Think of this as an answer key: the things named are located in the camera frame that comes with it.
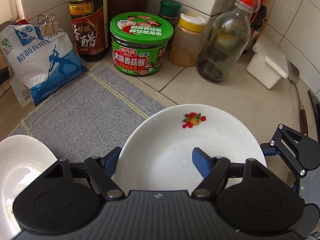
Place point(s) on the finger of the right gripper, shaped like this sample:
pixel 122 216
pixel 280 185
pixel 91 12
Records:
pixel 270 149

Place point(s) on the white seasoning box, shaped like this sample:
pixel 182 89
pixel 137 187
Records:
pixel 268 64

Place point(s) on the metal spatula wooden handle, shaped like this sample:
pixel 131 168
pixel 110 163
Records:
pixel 293 76

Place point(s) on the binder clips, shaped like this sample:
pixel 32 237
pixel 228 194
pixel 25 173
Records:
pixel 47 24

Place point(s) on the plain white plate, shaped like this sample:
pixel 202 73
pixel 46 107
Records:
pixel 23 159

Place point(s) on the green mushroom sauce jar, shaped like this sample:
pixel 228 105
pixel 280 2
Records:
pixel 139 42

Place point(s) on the clear glass bottle red cap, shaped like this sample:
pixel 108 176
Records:
pixel 228 37

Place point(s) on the grey checked mat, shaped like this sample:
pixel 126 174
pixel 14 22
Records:
pixel 89 116

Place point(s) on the green lid spice jar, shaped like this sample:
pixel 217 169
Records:
pixel 170 11

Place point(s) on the dark vinegar bottle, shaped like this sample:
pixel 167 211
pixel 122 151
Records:
pixel 89 20

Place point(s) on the oil bottles group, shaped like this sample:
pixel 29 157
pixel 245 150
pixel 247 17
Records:
pixel 258 21

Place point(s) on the yellow lid spice jar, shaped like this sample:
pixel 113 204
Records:
pixel 187 40

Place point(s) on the white blue salt bag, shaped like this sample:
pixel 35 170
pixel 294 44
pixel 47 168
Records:
pixel 43 64

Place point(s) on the white plate with fruit print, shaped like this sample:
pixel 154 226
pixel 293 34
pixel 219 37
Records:
pixel 158 154

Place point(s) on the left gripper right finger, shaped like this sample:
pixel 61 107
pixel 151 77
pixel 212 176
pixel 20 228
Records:
pixel 214 172

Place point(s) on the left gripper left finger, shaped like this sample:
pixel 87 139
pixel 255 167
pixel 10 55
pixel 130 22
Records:
pixel 100 171

